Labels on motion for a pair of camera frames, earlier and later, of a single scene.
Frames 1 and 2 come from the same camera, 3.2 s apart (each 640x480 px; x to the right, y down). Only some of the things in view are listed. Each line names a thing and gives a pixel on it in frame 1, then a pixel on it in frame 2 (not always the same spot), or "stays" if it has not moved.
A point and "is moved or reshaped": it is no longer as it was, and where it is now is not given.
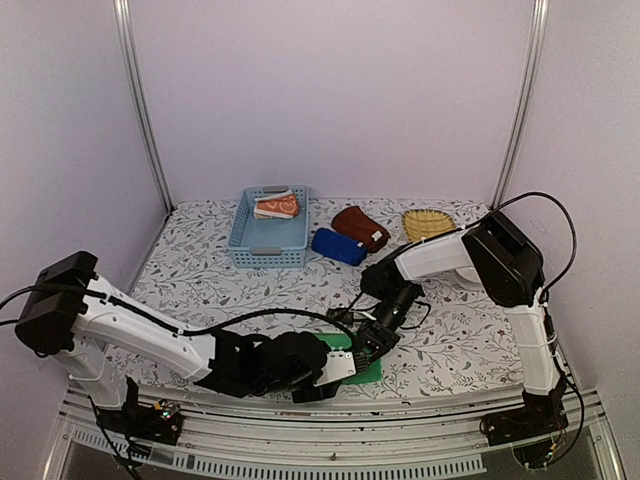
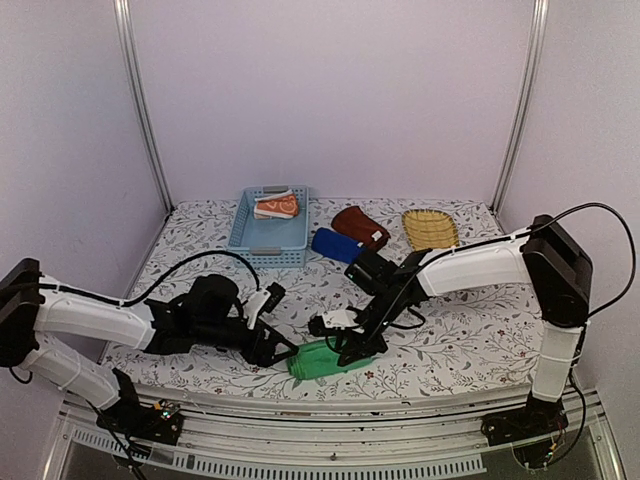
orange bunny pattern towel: [277, 206] stays
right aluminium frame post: [525, 100] stays
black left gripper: [329, 393] to [265, 357]
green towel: [341, 340] is moved or reshaped
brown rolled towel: [368, 231] stays
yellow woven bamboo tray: [425, 222] stays
